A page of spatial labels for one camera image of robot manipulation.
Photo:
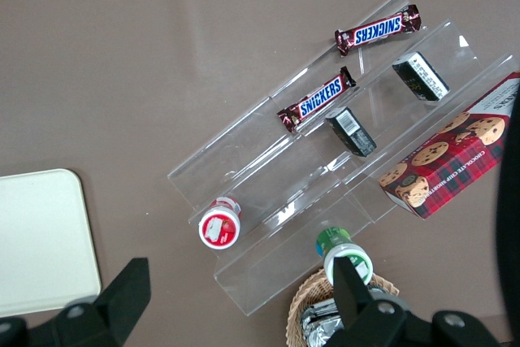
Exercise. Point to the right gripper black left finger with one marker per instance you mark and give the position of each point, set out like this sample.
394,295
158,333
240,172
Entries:
122,294

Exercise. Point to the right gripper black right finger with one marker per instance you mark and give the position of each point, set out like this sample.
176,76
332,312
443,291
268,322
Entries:
353,302

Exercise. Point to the light wicker basket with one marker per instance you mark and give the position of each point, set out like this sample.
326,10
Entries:
302,298

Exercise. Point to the beige plastic tray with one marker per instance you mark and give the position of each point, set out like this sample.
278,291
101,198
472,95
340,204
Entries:
40,241

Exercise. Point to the green lidded cup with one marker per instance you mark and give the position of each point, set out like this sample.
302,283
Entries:
335,241

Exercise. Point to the strawberry yogurt cup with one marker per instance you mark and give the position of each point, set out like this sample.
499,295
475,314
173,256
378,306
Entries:
219,227

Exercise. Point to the clear acrylic stepped display rack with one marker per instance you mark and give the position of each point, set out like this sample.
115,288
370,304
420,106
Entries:
284,184

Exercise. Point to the small black carton box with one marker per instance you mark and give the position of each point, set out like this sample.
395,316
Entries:
422,76
351,131

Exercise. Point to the red tartan cookie box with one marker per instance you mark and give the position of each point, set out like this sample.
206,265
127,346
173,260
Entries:
451,160

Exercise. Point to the Snickers chocolate bar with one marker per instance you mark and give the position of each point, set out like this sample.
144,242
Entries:
319,99
378,31

